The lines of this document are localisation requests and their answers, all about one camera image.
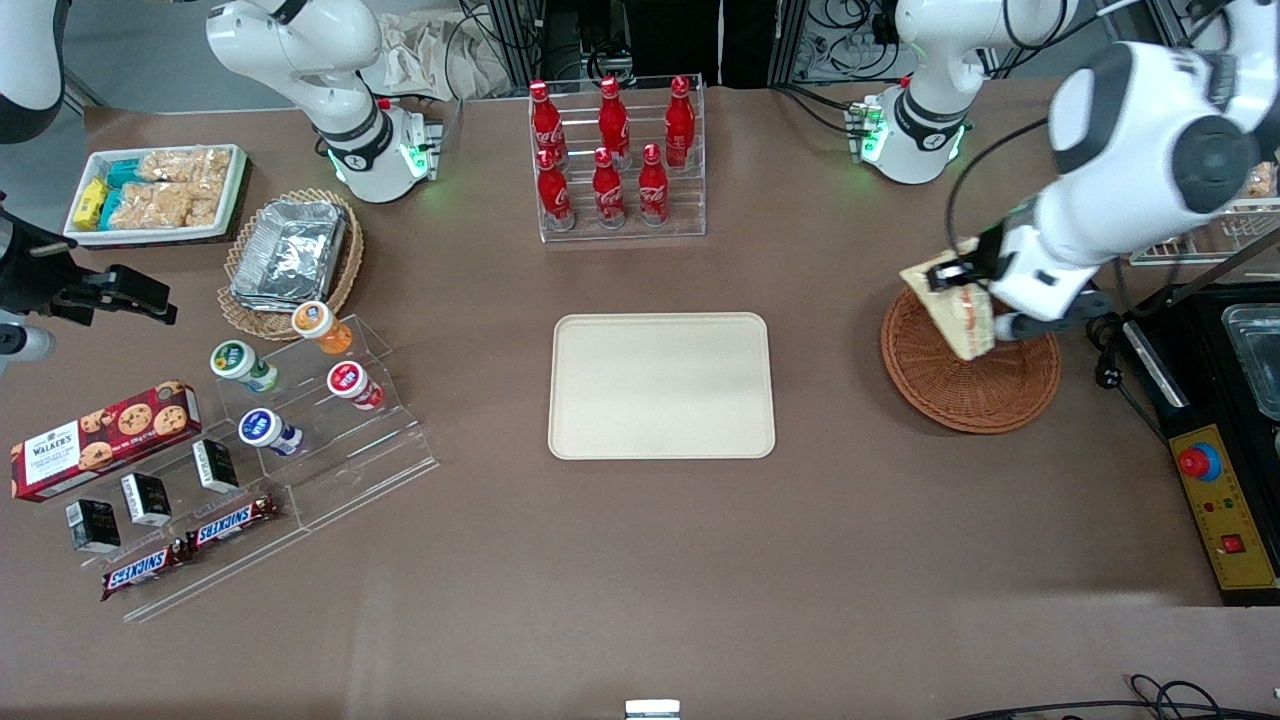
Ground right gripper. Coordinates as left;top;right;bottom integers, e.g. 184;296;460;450
0;195;179;327

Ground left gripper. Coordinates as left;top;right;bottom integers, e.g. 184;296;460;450
928;222;1111;323

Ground triangular sandwich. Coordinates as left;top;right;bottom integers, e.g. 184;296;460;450
898;240;997;362

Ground brown wicker basket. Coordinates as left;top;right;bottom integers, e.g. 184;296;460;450
880;285;1062;435

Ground white rectangular snack tray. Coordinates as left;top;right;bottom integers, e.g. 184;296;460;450
63;144;249;247

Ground light wicker basket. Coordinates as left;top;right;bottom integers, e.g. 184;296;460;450
217;188;365;342

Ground beige plastic tray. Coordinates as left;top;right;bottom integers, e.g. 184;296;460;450
548;312;777;461

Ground clear bag of rice crackers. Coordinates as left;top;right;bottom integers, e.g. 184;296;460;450
110;183;222;230
140;148;233;187

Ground yellow snack packet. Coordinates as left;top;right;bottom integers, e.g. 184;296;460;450
74;178;110;231

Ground green lid yogurt cup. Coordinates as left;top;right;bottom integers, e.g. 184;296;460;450
210;340;282;394

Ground red Walkers cookie box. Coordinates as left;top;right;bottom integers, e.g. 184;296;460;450
10;380;203;503

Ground stack of foil containers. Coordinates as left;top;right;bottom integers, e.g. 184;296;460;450
230;200;349;309

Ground orange lid yogurt cup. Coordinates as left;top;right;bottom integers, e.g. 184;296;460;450
292;301;355;357

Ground blue lid yogurt cup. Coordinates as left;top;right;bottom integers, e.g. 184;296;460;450
238;408;304;458

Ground small black box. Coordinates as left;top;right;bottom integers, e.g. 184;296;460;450
66;499;123;555
192;439;241;494
120;473;174;528

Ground red lid yogurt cup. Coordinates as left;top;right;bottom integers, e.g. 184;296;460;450
327;361;386;412

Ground Snickers bar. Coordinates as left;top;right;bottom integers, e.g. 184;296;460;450
185;494;284;553
100;541;197;602

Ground clear acrylic stepped cup stand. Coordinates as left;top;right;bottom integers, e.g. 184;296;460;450
215;313;441;532

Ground clear acrylic bottle rack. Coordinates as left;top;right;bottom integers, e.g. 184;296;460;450
528;73;707;244

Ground clear acrylic stepped candy stand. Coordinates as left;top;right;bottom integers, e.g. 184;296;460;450
40;430;313;624

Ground clear plastic container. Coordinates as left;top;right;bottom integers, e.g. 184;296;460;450
1222;305;1280;421

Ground red emergency stop button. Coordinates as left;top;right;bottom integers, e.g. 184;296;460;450
1177;441;1224;484

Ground red cola bottle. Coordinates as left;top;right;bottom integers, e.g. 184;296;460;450
638;143;671;227
665;75;697;169
592;147;627;229
598;76;632;161
528;80;568;167
536;148;577;233

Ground black control box yellow panel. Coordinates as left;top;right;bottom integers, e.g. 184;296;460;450
1118;283;1280;607

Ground crumpled beige cloth bag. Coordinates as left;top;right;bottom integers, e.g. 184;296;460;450
360;10;513;102

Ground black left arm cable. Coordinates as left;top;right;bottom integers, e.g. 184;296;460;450
944;115;1051;253

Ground right wrist white cylinder mount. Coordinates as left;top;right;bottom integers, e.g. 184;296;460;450
0;324;53;364

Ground black power cable with plug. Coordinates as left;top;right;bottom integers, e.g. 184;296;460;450
1088;290;1173;443

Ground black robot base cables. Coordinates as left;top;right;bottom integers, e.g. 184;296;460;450
772;83;863;137

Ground white wire rack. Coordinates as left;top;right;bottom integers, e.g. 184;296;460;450
1128;160;1280;267

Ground thin black cable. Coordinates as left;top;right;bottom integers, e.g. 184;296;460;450
945;675;1280;720

